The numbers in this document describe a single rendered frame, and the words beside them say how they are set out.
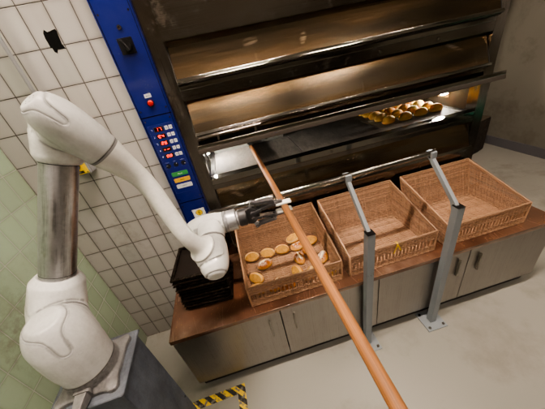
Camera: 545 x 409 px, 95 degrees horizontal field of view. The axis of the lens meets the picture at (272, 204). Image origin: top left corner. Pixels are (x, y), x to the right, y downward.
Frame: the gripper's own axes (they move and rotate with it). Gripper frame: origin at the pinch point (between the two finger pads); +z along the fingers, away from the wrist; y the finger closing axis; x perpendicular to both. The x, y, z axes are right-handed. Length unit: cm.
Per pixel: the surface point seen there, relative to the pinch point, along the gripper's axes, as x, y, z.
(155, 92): -50, -50, -43
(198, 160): -53, -12, -35
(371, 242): 7.2, 28.9, 37.9
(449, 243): 7, 47, 84
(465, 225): -3, 49, 105
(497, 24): -52, -46, 150
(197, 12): -53, -77, -14
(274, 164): -53, 2, 8
